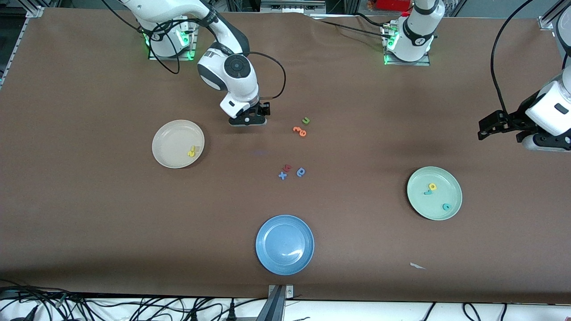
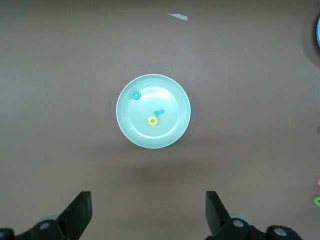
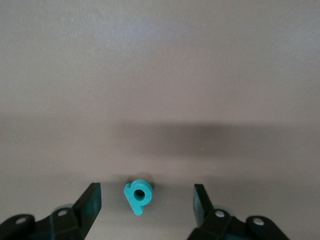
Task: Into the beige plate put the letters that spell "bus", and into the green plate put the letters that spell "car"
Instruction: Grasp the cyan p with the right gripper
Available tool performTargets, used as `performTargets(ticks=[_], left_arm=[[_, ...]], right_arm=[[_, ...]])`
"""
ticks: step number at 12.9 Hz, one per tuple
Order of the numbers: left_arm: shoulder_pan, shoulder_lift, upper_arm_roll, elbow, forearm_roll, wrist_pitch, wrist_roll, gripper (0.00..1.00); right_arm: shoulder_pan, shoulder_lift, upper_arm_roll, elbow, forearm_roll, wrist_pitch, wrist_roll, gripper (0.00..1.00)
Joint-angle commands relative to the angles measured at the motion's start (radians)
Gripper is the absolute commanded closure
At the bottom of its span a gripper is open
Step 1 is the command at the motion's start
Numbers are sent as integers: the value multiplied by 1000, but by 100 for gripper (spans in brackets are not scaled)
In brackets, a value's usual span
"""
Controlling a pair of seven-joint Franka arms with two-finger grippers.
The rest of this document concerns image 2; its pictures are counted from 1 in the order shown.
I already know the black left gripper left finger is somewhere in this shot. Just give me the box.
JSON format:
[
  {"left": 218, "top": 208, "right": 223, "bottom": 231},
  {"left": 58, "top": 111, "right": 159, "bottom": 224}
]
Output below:
[{"left": 0, "top": 191, "right": 93, "bottom": 240}]

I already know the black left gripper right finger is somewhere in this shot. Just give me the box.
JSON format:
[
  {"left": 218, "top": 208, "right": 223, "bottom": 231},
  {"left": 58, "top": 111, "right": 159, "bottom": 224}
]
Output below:
[{"left": 204, "top": 191, "right": 302, "bottom": 240}]

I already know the light green round plate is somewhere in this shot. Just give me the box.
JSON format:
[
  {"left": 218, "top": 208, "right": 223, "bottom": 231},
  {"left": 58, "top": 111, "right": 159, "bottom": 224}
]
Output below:
[{"left": 115, "top": 73, "right": 192, "bottom": 150}]

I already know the white paper scrap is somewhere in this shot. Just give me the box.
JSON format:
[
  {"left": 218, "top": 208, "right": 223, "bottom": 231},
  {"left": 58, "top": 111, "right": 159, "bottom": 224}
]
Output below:
[{"left": 166, "top": 12, "right": 189, "bottom": 21}]

